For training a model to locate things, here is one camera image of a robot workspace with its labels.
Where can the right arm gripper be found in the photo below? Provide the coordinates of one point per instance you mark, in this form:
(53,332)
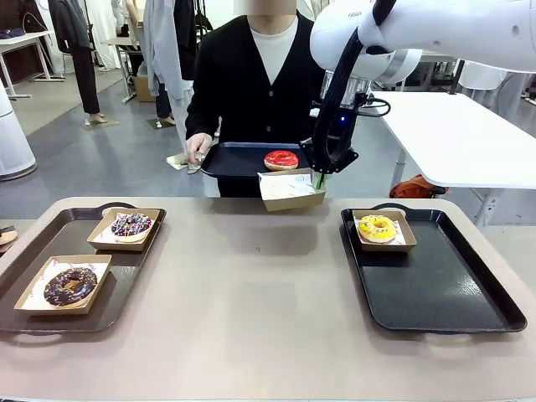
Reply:
(346,130)

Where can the red glazed donut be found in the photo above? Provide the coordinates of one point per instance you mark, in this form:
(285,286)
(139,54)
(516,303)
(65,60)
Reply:
(274,161)

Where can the kraft paper food box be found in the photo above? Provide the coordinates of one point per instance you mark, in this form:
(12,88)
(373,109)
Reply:
(121,246)
(293,204)
(54,312)
(389,248)

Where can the yellow glazed donut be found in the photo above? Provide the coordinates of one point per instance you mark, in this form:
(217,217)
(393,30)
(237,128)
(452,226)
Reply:
(368,230)

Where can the small black serving tray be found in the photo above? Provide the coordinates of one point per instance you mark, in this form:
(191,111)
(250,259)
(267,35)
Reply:
(234,161)

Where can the purple sprinkled donut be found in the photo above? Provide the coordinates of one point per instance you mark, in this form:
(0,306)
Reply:
(121,228)

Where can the chocolate sprinkled donut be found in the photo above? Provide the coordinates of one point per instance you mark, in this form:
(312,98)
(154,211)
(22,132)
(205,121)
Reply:
(54,293)

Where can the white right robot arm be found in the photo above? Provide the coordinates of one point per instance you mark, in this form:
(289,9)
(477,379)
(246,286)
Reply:
(419,25)

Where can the person's right forearm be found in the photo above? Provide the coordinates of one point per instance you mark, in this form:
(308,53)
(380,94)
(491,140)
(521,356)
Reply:
(201,117)

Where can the person's right hand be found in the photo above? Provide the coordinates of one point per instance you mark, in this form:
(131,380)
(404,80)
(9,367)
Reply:
(197,144)

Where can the orange bag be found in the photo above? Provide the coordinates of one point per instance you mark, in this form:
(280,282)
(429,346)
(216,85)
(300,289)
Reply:
(412,187)

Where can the person in black cardigan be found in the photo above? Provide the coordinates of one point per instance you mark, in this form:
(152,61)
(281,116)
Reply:
(234,84)

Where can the white side table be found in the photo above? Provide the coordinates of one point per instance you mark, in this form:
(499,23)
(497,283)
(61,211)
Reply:
(460,138)

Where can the black stand pole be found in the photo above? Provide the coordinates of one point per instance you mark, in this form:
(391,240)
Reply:
(457,79)

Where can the light trousers on mannequin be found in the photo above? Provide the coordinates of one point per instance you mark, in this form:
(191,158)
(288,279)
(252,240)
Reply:
(179,117)

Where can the white hanging garment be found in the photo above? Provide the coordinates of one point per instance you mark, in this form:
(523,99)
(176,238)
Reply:
(481,77)

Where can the black hanging garment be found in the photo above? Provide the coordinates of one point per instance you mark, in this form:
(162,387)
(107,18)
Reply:
(188,33)

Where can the cardboard box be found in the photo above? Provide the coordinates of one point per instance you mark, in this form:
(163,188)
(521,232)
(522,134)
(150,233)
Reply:
(144,90)

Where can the grey hanging garment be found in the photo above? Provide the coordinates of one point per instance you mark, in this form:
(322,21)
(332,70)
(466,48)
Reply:
(163,42)

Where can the mannequin in dark clothes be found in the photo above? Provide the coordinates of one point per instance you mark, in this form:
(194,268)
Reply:
(81,50)

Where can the white background table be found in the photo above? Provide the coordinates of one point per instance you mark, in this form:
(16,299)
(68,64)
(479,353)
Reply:
(25,39)

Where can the tan wooden sandal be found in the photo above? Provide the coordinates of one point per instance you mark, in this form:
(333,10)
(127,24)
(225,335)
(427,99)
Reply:
(7,236)

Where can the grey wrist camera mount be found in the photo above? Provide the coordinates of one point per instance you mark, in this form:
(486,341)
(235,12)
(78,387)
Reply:
(356,88)

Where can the beige mannequin base plate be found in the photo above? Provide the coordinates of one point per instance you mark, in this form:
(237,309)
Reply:
(176,162)

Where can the white cylindrical pedestal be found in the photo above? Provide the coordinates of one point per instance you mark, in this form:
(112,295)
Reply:
(14,142)

